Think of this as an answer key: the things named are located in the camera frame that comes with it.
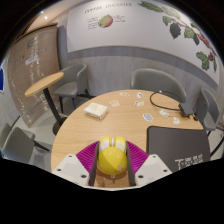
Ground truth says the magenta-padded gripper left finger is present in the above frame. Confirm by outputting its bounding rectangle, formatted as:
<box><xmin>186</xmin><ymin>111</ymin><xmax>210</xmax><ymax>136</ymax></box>
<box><xmin>51</xmin><ymin>141</ymin><xmax>100</xmax><ymax>187</ymax></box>

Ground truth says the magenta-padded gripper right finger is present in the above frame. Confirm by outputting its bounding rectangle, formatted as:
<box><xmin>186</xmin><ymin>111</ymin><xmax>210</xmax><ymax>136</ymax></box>
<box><xmin>125</xmin><ymin>141</ymin><xmax>173</xmax><ymax>187</ymax></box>

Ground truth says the yellow computer mouse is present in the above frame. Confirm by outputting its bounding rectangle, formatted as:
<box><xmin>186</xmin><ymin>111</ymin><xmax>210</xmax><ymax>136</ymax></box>
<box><xmin>96</xmin><ymin>135</ymin><xmax>129</xmax><ymax>177</ymax></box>

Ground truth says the dark grey mouse pad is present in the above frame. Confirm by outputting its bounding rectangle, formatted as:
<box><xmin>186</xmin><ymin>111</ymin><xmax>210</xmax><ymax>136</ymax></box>
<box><xmin>146</xmin><ymin>125</ymin><xmax>212</xmax><ymax>173</ymax></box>

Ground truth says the grey armchair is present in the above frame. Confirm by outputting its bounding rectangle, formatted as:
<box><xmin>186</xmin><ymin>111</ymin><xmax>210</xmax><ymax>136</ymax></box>
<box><xmin>51</xmin><ymin>63</ymin><xmax>89</xmax><ymax>113</ymax></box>
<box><xmin>0</xmin><ymin>122</ymin><xmax>51</xmax><ymax>164</ymax></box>
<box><xmin>194</xmin><ymin>87</ymin><xmax>224</xmax><ymax>156</ymax></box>
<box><xmin>130</xmin><ymin>68</ymin><xmax>188</xmax><ymax>104</ymax></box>

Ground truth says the small white box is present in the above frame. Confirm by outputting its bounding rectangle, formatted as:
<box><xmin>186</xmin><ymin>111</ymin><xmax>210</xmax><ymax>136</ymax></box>
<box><xmin>83</xmin><ymin>101</ymin><xmax>109</xmax><ymax>120</ymax></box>

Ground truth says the round wooden side table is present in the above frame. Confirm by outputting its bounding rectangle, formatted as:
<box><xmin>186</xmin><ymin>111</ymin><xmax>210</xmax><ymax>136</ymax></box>
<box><xmin>24</xmin><ymin>71</ymin><xmax>68</xmax><ymax>136</ymax></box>

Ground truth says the black cable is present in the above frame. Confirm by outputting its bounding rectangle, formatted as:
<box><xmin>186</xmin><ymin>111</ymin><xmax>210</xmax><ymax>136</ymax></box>
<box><xmin>149</xmin><ymin>90</ymin><xmax>184</xmax><ymax>112</ymax></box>

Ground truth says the wooden wall panel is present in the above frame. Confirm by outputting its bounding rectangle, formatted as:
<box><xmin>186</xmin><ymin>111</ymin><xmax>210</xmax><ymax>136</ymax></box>
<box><xmin>7</xmin><ymin>24</ymin><xmax>63</xmax><ymax>128</ymax></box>

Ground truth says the blue wall sign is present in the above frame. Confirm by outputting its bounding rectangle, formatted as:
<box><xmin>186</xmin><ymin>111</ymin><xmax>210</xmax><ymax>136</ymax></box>
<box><xmin>0</xmin><ymin>64</ymin><xmax>4</xmax><ymax>93</ymax></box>

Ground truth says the coffee plant wall mural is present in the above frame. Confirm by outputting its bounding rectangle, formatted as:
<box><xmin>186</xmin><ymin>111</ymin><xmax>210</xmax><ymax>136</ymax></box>
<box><xmin>66</xmin><ymin>0</ymin><xmax>219</xmax><ymax>79</ymax></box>

